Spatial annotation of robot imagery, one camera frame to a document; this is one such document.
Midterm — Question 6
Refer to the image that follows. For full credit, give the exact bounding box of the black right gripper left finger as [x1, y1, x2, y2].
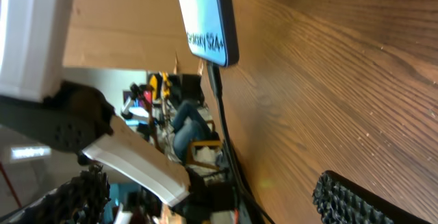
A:
[1, 164, 110, 224]

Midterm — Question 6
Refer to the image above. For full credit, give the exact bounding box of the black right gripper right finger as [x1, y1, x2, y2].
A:
[312, 171, 428, 224]

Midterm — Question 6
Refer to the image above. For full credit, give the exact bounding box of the black USB charging cable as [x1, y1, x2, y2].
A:
[206, 62, 276, 224]

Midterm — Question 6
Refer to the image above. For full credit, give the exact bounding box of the blue Samsung Galaxy phone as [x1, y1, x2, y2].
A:
[179, 0, 240, 67]

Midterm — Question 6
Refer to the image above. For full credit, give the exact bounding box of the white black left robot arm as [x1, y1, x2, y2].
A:
[1, 0, 191, 206]

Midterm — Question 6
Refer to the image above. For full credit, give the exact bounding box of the person in blue jeans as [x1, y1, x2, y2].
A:
[171, 101, 215, 164]

